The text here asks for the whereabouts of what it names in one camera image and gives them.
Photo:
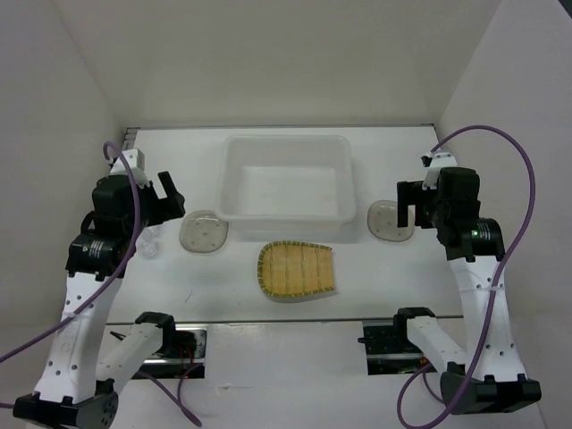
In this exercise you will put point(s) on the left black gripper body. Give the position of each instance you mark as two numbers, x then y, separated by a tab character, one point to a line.
155	210

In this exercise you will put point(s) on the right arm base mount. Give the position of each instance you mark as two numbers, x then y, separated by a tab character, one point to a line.
386	352

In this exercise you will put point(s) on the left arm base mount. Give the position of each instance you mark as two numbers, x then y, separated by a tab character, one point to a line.
192	351

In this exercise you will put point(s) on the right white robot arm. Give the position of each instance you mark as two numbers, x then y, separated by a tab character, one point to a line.
487	376

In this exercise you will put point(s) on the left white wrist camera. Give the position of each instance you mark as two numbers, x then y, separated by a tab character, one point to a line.
136	161

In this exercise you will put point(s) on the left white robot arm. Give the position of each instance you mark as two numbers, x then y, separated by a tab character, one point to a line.
77	388

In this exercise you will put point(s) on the aluminium table frame rail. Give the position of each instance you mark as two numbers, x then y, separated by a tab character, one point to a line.
129	137

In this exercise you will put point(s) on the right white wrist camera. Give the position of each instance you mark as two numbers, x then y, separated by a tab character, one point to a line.
433	162

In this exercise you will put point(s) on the clear square plate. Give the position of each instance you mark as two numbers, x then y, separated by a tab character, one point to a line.
382	220
202	232

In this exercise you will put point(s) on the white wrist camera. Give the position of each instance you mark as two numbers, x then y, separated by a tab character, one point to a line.
433	162
136	161

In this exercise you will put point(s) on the clear small glass cup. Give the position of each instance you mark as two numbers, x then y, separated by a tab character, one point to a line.
150	233
148	250

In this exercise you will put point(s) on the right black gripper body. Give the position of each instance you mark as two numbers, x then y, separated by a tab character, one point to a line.
425	202

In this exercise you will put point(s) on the woven bamboo tray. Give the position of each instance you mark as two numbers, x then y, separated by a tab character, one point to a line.
295	270

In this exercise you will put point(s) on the translucent plastic bin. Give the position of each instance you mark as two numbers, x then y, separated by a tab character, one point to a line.
298	186

